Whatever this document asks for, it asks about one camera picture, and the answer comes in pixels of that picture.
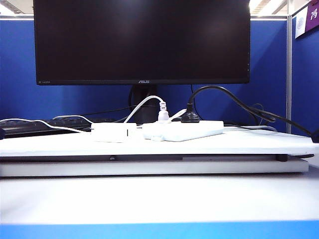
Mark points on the white charger block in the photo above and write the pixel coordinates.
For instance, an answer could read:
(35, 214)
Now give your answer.
(109, 132)

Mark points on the black computer keyboard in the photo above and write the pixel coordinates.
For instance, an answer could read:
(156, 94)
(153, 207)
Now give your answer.
(25, 129)

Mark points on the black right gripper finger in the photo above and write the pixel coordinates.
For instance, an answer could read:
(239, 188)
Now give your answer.
(316, 137)

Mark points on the purple and white sign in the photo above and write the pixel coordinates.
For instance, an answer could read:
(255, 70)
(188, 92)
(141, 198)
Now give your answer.
(312, 17)

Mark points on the black computer monitor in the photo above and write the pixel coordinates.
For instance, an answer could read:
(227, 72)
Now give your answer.
(99, 49)

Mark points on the silver partition post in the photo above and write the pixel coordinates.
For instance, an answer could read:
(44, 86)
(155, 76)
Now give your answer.
(289, 74)

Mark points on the black monitor stand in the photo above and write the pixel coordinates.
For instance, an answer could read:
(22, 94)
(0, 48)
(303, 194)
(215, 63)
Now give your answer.
(144, 109)

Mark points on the white lower board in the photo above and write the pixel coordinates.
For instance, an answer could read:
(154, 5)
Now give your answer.
(149, 168)

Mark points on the white raised desk board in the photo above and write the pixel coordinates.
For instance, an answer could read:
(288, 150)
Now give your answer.
(74, 148)

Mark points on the white power strip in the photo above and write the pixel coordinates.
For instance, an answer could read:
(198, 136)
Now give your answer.
(194, 130)

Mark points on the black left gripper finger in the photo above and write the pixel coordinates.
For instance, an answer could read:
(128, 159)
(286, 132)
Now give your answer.
(1, 134)

